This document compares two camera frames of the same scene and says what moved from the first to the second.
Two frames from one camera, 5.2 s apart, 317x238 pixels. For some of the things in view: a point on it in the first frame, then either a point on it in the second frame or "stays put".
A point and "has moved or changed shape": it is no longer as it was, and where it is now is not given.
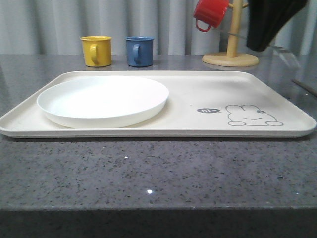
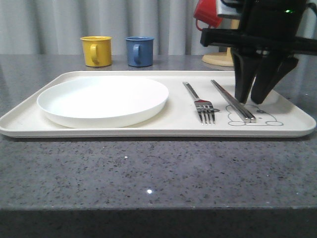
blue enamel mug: x=139 y=51 stays put
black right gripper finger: x=265 y=17 to x=268 y=28
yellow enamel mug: x=97 y=50 stays put
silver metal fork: x=273 y=48 has moved or changed shape
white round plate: x=102 y=101 stays put
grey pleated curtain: x=55 y=27 stays put
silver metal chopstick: x=310 y=90 to x=247 y=116
